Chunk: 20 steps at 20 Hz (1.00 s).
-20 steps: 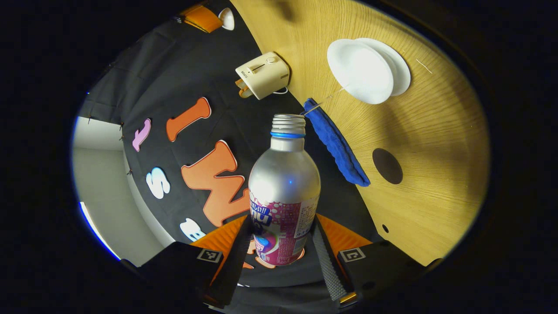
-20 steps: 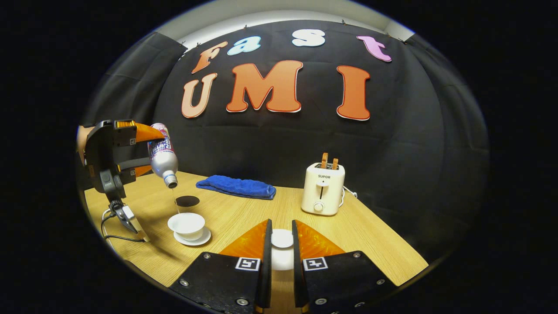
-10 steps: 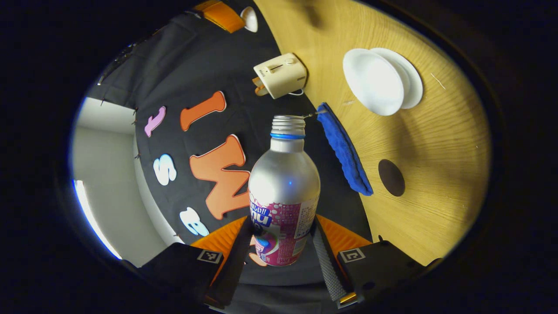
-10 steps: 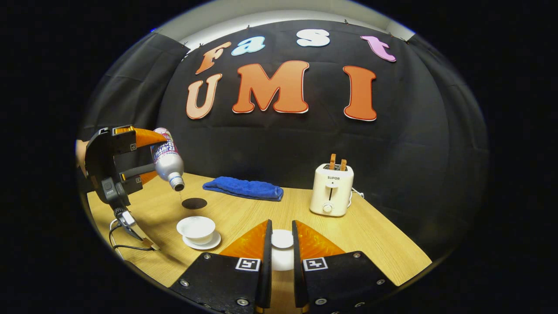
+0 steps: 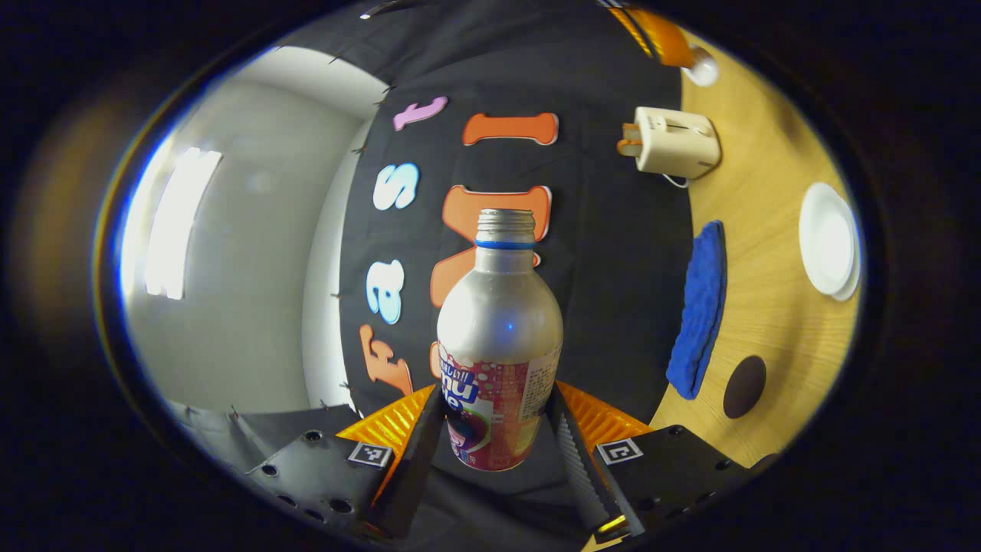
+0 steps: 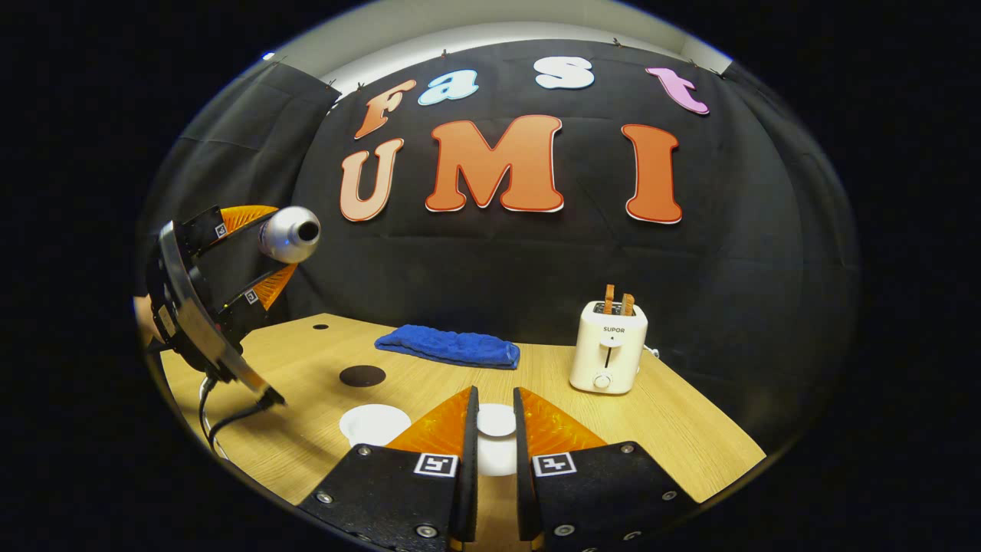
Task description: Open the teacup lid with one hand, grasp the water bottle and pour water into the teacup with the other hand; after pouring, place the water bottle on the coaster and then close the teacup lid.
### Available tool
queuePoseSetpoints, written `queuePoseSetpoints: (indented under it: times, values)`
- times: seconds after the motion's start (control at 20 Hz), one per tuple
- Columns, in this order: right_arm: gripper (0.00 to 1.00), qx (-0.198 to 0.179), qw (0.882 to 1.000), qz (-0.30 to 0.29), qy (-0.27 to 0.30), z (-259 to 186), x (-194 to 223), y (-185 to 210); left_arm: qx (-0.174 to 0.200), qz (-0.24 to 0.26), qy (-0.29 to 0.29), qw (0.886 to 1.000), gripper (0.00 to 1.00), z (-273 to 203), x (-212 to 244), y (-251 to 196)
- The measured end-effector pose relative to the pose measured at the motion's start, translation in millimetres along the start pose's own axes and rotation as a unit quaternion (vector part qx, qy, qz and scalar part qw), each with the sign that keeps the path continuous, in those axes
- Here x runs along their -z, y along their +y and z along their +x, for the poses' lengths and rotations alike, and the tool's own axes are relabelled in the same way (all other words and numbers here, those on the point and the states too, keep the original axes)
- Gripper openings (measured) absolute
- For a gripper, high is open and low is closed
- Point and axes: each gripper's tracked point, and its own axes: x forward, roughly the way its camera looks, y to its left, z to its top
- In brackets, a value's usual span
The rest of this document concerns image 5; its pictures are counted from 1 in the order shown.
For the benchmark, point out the brown toast slice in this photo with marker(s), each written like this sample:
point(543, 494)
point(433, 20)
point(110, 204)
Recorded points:
point(627, 149)
point(631, 132)

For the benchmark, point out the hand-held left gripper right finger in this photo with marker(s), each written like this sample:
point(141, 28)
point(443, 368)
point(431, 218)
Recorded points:
point(582, 475)

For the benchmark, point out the silver water bottle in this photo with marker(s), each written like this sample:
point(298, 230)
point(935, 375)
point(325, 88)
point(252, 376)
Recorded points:
point(498, 322)

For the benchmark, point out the white teacup lid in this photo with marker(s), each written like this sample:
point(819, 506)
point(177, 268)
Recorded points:
point(703, 69)

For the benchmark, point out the ceiling light panel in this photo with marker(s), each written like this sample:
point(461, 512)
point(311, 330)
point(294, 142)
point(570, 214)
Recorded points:
point(180, 222)

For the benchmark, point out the white round saucer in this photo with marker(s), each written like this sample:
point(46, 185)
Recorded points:
point(826, 238)

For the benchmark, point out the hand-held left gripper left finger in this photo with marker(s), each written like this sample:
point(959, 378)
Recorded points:
point(418, 475)

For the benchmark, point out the white toaster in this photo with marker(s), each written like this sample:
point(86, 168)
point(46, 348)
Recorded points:
point(678, 142)

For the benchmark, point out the black backdrop cloth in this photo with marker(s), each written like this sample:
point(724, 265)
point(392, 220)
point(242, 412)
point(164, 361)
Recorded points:
point(613, 307)

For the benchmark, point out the blue towel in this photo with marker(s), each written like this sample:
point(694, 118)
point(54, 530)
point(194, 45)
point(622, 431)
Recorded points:
point(697, 314)

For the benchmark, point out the dark round coaster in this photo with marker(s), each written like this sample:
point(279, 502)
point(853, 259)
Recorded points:
point(745, 387)

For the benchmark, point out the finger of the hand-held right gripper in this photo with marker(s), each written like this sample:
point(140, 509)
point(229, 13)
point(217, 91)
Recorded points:
point(659, 38)

